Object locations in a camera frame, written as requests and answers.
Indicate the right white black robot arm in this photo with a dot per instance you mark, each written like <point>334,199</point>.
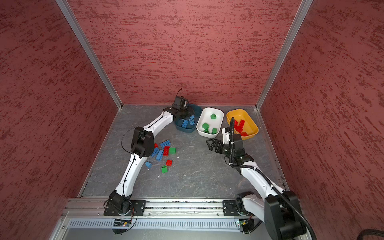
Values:
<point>278,209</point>

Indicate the yellow container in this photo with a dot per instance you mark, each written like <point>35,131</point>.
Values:
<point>250,126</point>

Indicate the green lego bottom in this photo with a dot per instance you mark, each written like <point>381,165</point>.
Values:
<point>164,169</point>

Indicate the dark teal container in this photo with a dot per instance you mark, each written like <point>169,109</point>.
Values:
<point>189,124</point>

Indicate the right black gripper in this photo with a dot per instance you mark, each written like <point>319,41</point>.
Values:
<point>219,143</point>

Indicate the blue long lego left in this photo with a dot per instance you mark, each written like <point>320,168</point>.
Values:
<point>160,155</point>

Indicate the left aluminium corner post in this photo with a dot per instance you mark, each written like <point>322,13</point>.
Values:
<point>79,33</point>

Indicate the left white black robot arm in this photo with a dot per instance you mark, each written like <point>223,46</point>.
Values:
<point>142,147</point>

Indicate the small red lego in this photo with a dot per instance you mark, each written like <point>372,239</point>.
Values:
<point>169,163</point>

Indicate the aluminium front rail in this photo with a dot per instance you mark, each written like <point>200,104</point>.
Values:
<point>155,208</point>

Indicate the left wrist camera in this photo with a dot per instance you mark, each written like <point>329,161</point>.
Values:
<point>180,103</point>

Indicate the green lego left cluster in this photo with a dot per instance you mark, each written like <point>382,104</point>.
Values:
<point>172,150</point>

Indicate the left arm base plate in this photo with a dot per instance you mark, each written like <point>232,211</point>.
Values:
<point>127,208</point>

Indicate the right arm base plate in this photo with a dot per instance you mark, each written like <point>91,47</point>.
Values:
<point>235,208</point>

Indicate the white container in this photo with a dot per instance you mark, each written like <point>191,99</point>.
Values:
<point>206,118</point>

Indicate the aluminium corner post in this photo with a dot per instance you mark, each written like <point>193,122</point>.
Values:
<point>291,35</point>
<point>79,33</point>

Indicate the blue lego mid floor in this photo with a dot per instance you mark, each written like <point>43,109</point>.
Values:
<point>155,152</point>

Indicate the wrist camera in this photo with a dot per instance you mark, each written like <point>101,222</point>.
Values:
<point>231,139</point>
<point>180,103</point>

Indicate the right aluminium corner post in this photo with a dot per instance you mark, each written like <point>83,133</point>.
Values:
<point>291,35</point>

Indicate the blue long lego floor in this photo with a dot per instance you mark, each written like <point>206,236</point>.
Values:
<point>165,144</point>

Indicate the red lego left cluster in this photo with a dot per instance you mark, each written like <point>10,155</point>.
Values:
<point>166,151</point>

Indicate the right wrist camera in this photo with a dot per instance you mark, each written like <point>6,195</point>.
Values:
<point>231,139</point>

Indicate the red legos in yellow bin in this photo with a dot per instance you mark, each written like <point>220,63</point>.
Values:
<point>239,127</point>

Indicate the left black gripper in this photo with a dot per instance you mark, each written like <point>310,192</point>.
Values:
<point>190,112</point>

